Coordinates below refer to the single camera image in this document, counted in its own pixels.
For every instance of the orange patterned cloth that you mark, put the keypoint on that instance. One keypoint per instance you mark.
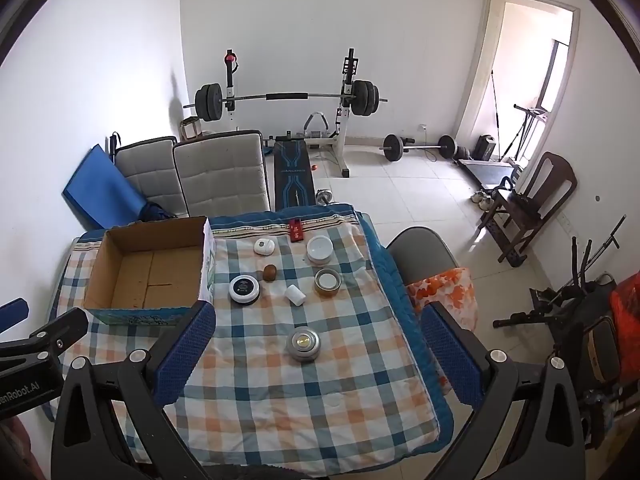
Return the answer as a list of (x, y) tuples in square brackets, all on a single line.
[(442, 292)]

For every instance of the black exercise machine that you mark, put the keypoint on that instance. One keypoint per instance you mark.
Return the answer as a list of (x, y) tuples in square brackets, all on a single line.
[(590, 320)]

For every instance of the black treadmill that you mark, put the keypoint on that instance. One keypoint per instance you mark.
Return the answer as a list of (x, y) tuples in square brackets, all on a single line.
[(487, 172)]

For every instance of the pair of white shoes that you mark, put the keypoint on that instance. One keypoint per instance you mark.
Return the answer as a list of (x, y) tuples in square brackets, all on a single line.
[(482, 200)]

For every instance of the small white rounded device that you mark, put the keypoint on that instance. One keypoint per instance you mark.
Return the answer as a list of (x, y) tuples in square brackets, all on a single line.
[(263, 247)]

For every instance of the white door frame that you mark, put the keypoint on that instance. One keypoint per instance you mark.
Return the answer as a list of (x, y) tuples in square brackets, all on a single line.
[(482, 60)]

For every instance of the small white cylinder cup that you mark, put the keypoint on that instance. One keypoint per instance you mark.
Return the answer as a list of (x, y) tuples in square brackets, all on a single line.
[(295, 295)]

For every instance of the blue foam mat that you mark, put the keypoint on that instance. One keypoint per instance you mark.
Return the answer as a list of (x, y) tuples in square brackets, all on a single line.
[(97, 190)]

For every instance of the dark wooden chair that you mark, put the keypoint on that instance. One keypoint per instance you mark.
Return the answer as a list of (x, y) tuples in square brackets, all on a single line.
[(552, 180)]

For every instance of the silver tin with gold top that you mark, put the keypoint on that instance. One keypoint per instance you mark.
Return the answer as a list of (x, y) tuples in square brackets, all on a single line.
[(303, 343)]

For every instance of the grey round chair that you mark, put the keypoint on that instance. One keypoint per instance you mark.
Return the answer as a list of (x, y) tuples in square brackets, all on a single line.
[(420, 252)]

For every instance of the red bag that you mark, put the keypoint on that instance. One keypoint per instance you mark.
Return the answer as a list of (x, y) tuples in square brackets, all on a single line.
[(627, 310)]

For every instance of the grey cushions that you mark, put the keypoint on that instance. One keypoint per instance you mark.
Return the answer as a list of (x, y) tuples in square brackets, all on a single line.
[(220, 180)]

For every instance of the grey padded chair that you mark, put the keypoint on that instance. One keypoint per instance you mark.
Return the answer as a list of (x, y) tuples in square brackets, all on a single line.
[(145, 175)]

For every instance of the white squat rack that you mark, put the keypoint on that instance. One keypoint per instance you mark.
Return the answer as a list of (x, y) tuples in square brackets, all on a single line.
[(342, 130)]

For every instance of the small red box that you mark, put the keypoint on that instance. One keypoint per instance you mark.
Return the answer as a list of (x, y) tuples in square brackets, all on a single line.
[(296, 231)]

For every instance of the brown walnut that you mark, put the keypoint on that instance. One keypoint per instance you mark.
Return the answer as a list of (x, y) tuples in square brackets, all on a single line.
[(271, 272)]

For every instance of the barbell with black plates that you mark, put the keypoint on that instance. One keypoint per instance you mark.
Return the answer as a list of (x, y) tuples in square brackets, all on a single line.
[(209, 103)]

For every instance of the grey ab trainer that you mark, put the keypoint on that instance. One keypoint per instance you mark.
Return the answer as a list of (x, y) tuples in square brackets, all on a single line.
[(316, 125)]

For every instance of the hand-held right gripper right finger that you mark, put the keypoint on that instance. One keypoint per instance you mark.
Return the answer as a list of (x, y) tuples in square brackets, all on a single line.
[(450, 360)]

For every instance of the brown cardboard box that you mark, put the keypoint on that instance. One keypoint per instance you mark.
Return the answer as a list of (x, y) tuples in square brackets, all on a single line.
[(150, 272)]

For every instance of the plaid checked blanket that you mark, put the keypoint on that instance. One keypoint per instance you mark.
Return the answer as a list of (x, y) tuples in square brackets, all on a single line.
[(300, 400)]

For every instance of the black box appliance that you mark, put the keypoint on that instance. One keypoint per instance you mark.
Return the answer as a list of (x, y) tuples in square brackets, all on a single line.
[(484, 147)]

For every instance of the black-lid round tin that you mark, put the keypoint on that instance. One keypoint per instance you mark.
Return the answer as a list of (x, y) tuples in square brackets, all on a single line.
[(244, 288)]

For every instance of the silver tin white inside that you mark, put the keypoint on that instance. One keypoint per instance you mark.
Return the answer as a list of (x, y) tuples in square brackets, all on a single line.
[(327, 281)]

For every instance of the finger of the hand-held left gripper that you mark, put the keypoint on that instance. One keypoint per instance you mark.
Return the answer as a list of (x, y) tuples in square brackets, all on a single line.
[(12, 312), (55, 332)]

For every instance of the short barbell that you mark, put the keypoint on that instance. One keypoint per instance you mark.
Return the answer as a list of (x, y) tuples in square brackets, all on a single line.
[(393, 147)]

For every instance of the white round jar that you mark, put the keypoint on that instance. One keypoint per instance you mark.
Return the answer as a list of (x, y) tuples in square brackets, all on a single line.
[(320, 249)]

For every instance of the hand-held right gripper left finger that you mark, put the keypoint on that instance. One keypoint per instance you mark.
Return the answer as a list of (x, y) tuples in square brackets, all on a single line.
[(186, 355)]

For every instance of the black weight bench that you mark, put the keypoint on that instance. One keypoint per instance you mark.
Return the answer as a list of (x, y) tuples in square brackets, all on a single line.
[(292, 175)]

